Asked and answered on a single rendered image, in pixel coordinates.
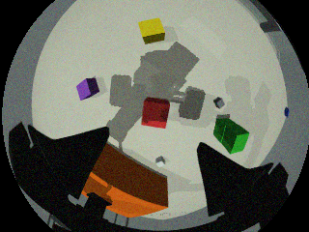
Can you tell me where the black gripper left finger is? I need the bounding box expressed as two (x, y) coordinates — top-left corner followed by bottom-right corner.
(28, 124), (109, 200)

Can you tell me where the purple cube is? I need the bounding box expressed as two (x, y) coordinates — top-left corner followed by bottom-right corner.
(76, 77), (99, 101)

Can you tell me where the yellow cube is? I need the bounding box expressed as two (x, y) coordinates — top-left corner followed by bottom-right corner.
(138, 18), (165, 44)

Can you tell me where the green block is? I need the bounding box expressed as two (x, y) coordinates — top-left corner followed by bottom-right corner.
(221, 124), (250, 154)
(213, 119), (238, 143)

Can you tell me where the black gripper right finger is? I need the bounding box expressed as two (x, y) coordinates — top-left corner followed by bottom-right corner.
(197, 142), (273, 217)

